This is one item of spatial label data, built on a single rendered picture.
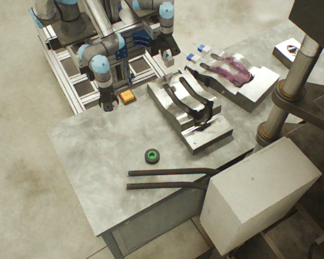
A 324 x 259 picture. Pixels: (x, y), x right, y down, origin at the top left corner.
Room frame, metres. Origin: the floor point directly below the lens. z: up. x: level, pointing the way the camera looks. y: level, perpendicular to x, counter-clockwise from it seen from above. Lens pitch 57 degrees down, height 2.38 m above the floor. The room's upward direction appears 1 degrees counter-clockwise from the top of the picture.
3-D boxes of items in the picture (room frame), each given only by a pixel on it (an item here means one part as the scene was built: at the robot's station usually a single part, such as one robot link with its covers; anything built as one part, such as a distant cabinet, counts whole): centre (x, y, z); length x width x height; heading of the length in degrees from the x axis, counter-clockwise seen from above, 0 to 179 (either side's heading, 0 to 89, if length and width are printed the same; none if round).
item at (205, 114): (1.15, -0.15, 0.92); 0.35 x 0.16 x 0.09; 29
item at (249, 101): (1.38, -0.42, 0.86); 0.50 x 0.26 x 0.11; 46
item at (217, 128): (1.13, -0.15, 0.87); 0.50 x 0.26 x 0.14; 29
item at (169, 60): (1.45, -0.03, 0.93); 0.13 x 0.05 x 0.05; 31
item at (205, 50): (1.60, -0.26, 0.86); 0.13 x 0.05 x 0.05; 46
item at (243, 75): (1.38, -0.42, 0.90); 0.26 x 0.18 x 0.08; 46
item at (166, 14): (1.44, -0.04, 1.25); 0.09 x 0.08 x 0.11; 178
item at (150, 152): (0.84, 0.05, 0.82); 0.08 x 0.08 x 0.04
